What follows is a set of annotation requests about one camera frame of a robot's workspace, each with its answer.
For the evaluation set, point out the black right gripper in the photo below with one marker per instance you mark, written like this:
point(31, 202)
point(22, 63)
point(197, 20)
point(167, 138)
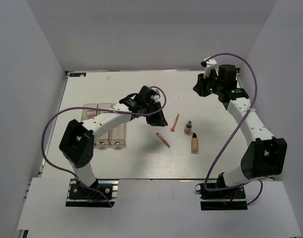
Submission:
point(199, 88)

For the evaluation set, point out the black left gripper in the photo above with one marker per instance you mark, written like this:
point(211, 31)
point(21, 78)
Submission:
point(159, 119)

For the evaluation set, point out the pink blush palette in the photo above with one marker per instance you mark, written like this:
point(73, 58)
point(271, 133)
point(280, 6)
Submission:
point(90, 114)

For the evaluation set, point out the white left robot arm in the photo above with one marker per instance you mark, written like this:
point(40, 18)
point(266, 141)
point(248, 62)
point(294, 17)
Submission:
point(77, 143)

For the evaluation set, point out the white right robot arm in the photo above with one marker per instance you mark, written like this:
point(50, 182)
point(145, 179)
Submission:
point(265, 155)

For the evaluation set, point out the small foundation bottle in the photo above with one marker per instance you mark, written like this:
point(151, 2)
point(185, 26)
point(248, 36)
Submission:
point(188, 127)

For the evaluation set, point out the tall foundation bottle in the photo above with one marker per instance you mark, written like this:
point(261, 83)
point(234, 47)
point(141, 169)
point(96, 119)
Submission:
point(194, 144)

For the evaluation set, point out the right clear organizer bin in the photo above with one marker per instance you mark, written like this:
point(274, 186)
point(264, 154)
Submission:
point(117, 136)

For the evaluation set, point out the clear organizer bin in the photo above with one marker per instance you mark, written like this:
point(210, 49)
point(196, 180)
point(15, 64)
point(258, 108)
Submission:
point(117, 136)
point(103, 139)
point(93, 106)

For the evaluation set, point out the middle clear organizer bin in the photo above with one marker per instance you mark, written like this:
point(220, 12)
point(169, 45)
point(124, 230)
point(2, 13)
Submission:
point(103, 139)

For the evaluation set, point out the left clear organizer bin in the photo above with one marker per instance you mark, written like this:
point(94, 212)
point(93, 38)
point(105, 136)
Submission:
point(93, 106)

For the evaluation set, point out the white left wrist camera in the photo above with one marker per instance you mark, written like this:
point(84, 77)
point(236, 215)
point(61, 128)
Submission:
point(155, 97)

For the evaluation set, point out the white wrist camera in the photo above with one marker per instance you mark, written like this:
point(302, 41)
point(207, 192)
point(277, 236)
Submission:
point(209, 64)
point(155, 97)

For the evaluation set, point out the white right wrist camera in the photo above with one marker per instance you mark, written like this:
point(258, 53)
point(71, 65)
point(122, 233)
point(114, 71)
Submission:
point(209, 64)

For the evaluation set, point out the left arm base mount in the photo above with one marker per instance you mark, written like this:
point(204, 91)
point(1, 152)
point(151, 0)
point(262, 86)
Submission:
point(78, 196)

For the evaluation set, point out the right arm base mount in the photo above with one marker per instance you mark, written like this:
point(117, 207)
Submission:
point(228, 200)

